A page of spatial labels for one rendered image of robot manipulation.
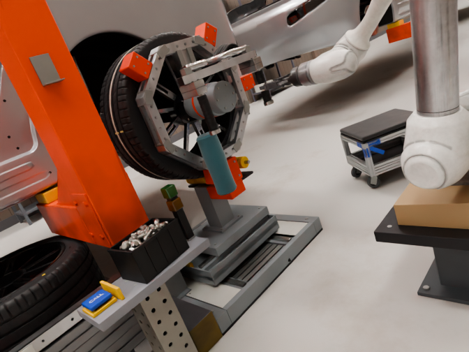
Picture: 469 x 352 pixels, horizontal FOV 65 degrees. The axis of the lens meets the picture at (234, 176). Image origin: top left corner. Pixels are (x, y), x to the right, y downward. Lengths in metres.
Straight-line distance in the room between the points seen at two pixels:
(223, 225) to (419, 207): 0.97
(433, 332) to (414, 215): 0.37
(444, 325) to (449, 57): 0.81
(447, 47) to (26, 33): 1.15
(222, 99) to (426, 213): 0.84
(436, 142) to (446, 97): 0.11
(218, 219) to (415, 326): 0.97
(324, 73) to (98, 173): 0.85
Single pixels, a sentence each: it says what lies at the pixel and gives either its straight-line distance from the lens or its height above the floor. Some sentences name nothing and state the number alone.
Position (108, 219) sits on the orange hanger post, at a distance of 1.34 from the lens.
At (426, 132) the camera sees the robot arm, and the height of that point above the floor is 0.64.
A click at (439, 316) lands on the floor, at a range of 1.44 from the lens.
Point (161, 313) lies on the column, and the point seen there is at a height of 0.32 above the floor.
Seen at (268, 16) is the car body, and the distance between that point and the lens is 4.18.
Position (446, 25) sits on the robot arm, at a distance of 1.04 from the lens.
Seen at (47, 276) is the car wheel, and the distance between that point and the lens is 1.52.
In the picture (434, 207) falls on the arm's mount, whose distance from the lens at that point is 1.26.
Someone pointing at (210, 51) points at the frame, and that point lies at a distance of 1.73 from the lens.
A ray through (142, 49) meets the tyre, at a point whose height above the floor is 1.14.
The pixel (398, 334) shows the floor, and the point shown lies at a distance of 1.39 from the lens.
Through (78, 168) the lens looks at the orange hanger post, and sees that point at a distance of 1.30.
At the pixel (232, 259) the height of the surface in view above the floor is 0.14.
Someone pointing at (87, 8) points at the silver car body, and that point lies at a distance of 2.05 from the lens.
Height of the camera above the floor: 0.97
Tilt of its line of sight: 16 degrees down
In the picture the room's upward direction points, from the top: 21 degrees counter-clockwise
